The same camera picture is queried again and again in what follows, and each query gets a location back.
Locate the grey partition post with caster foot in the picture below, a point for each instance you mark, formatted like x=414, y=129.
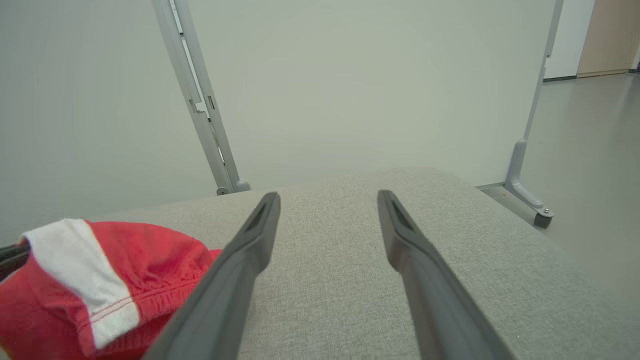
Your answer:
x=517, y=165

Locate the red shorts with white stripe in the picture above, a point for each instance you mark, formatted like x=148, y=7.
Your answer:
x=160, y=260

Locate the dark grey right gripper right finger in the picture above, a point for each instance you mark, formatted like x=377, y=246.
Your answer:
x=440, y=310

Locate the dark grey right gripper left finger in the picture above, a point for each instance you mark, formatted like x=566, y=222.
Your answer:
x=225, y=300

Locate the beige wooden door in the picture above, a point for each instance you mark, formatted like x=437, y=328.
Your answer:
x=612, y=35

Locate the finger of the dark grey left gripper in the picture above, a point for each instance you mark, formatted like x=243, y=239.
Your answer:
x=10, y=262

